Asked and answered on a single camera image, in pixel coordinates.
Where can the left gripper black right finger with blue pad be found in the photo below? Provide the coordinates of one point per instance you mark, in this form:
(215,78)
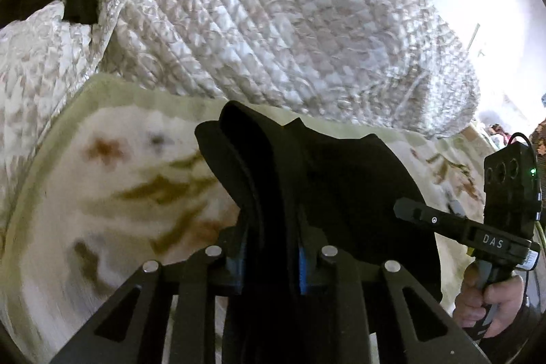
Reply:
(355,312)

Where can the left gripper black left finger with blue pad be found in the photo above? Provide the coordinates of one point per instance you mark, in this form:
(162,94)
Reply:
(162,313)

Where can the black pants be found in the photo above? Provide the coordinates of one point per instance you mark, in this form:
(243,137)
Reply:
(295,188)

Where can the person's right hand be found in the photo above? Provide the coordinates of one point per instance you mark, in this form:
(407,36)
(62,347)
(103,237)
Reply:
(470,303)

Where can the floral fleece blanket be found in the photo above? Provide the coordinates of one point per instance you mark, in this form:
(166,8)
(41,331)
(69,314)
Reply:
(117,181)

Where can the quilted beige white comforter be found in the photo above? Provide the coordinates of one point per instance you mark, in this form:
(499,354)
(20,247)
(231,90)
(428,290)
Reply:
(381,63)

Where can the black camera box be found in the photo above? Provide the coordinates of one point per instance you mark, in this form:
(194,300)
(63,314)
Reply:
(513,191)

